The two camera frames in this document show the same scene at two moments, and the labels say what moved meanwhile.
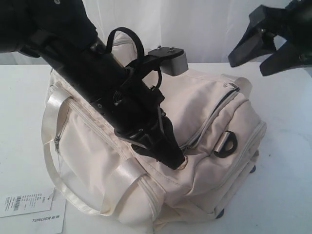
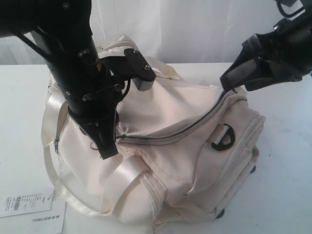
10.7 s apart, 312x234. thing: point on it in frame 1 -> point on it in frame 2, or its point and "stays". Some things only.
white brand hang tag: x=48 y=222 stays
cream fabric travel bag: x=212 y=120 stays
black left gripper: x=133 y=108 -> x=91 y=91
